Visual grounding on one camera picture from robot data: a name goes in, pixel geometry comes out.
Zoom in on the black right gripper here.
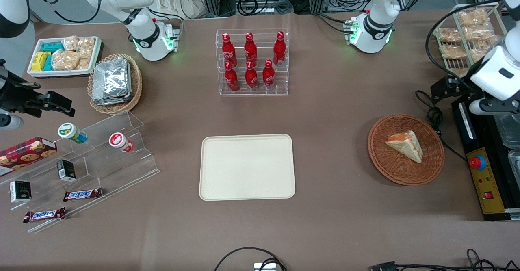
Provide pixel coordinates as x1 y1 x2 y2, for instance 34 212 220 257
0 73 76 117

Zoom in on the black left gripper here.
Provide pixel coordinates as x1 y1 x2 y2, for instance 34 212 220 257
431 76 482 104

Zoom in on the triangular sandwich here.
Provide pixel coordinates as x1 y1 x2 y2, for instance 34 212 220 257
385 130 424 164

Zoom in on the white rectangular snack tray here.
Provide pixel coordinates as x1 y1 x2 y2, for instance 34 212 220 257
27 36 102 78

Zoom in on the oval light wicker basket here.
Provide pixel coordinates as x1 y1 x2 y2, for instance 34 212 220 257
87 53 143 115

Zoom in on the round brown wicker basket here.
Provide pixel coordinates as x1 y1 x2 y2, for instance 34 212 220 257
368 114 445 186

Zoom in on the beige plastic tray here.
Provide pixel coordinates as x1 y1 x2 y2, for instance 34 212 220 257
199 134 296 201

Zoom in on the green lid cup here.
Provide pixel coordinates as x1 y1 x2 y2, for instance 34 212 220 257
58 122 88 144

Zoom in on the yellow snack pack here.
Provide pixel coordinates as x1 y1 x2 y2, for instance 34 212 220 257
31 52 51 72

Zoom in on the silver foil pack stack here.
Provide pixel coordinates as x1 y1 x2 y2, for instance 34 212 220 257
91 58 132 106

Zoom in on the red cookie box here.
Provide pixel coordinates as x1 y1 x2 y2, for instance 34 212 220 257
0 137 58 177

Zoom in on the red lid cup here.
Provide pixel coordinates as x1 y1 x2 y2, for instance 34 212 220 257
108 132 134 153

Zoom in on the clear plastic container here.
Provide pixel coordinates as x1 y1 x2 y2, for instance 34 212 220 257
508 150 520 178
494 115 520 147

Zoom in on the red emergency stop button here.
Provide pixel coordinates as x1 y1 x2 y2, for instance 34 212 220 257
469 155 487 171

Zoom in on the clear acrylic stepped shelf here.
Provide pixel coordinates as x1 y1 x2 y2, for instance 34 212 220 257
0 111 160 234

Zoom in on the brown snickers bar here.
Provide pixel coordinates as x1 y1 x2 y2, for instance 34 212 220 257
23 207 66 223
63 188 103 202

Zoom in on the small black white box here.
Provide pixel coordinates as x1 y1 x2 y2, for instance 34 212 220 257
9 180 32 204

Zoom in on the black yellow control box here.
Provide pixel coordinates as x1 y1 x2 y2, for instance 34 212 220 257
452 96 520 221

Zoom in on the beige cloth bag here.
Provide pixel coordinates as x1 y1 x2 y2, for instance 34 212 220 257
154 0 204 20

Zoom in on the red cola bottle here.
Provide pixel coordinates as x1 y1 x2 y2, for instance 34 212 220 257
273 31 286 66
245 61 258 91
221 33 237 66
262 59 275 90
244 32 258 64
224 62 239 92

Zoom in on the clear acrylic bottle rack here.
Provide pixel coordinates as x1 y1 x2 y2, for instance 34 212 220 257
216 28 290 97

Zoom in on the black table cable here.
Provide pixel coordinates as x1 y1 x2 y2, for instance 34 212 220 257
415 90 468 162

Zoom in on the white wire rack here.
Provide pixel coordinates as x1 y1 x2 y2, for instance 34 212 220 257
433 3 508 78

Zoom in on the black cable with connector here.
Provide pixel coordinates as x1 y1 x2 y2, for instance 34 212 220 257
369 249 520 271

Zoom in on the black looped cable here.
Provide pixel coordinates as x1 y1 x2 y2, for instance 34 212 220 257
214 247 287 271

